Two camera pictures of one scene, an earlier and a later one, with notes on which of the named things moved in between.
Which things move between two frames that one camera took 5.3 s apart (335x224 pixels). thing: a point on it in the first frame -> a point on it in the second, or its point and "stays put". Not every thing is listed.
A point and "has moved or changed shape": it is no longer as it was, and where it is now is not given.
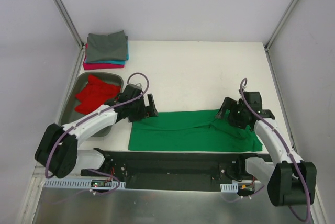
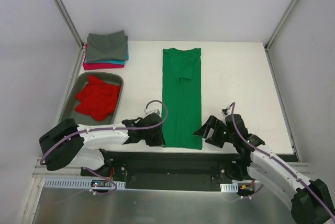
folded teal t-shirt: (118, 62) stays put
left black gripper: (146, 109) -> (156, 138)
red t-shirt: (96, 93) stays put
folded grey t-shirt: (111, 46) stays put
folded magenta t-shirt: (91, 66) stays put
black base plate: (161, 170) stays put
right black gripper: (225, 108) -> (216, 132)
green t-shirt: (190, 131) has moved or changed shape
